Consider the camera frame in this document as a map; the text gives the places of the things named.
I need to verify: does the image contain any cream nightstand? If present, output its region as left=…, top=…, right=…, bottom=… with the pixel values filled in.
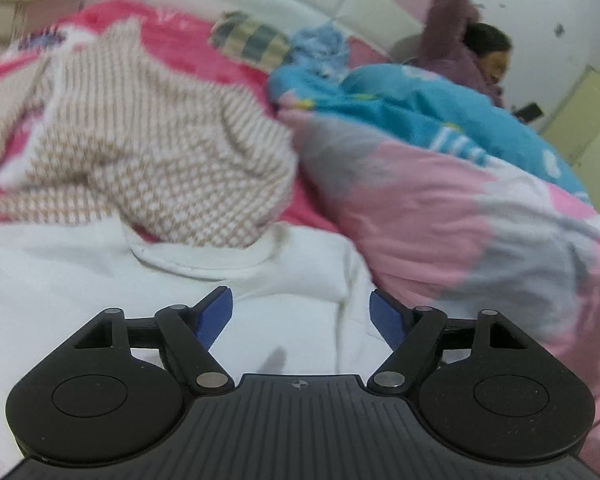
left=0, top=0, right=86, bottom=48

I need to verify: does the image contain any pink pillow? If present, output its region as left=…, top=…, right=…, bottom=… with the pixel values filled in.
left=347, top=40, right=396, bottom=68

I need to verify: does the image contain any pale yellow door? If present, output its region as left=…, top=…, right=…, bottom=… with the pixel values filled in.
left=537, top=65, right=600, bottom=221

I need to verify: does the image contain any white sweatshirt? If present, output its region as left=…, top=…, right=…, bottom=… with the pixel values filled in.
left=0, top=220, right=396, bottom=471

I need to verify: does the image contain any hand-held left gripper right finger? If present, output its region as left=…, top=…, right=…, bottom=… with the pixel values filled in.
left=366, top=289, right=532, bottom=397

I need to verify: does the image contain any pink floral bed blanket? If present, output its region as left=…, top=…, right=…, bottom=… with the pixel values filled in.
left=0, top=0, right=341, bottom=233

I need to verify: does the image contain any light blue cloth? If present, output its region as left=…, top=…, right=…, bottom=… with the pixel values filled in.
left=287, top=22, right=351, bottom=81

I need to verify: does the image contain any checked pillow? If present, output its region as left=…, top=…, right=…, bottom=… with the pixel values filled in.
left=210, top=10, right=293, bottom=68

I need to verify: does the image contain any pink and grey quilt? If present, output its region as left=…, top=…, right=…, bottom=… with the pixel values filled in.
left=277, top=110, right=600, bottom=466

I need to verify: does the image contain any blue printed quilt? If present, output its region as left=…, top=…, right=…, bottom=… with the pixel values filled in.
left=267, top=62, right=591, bottom=203

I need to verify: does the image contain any beige checked knit sweater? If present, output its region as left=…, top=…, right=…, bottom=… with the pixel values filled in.
left=0, top=15, right=298, bottom=248

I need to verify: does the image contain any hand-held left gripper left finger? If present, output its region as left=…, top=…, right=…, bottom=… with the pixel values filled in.
left=74, top=285, right=234, bottom=396

